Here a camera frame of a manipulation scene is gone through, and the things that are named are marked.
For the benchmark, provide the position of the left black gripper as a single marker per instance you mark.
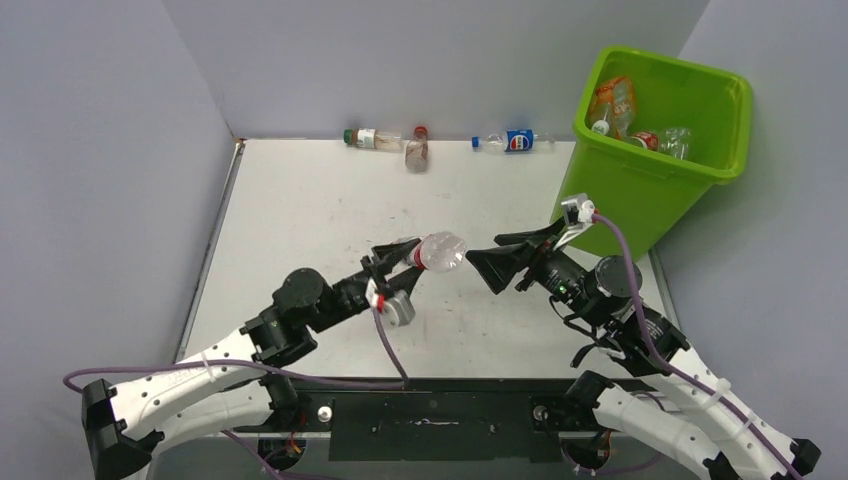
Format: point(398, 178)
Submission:
point(387, 258)

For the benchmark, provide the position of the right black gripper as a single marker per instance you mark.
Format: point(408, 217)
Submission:
point(496, 264)

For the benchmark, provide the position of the red blue label bottle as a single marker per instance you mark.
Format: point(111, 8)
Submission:
point(436, 252)

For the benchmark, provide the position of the red cap small bottle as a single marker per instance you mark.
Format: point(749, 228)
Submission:
point(416, 154)

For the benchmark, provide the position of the red label clear bottle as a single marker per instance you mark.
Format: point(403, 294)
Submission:
point(646, 139)

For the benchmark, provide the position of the orange bottle white cap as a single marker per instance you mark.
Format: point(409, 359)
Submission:
point(613, 108)

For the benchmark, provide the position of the blue label water bottle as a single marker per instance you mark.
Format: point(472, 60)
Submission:
point(675, 142)

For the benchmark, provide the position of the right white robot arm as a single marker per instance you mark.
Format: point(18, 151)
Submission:
point(713, 433)

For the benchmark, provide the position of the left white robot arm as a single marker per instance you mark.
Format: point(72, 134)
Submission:
point(238, 381)

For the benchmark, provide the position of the green plastic bin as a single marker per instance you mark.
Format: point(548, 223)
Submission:
point(645, 193)

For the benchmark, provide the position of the far pepsi bottle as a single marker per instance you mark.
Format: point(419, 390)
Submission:
point(517, 141)

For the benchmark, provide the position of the green cap brown bottle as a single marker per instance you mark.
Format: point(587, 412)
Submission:
point(373, 139)

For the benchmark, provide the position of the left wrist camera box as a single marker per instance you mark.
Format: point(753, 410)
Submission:
point(395, 310)

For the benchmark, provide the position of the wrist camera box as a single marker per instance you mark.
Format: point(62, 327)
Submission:
point(575, 218)
point(395, 310)

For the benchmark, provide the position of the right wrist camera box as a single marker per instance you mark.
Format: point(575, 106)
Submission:
point(575, 218)

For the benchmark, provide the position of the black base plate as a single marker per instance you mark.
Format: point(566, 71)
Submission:
point(435, 420)

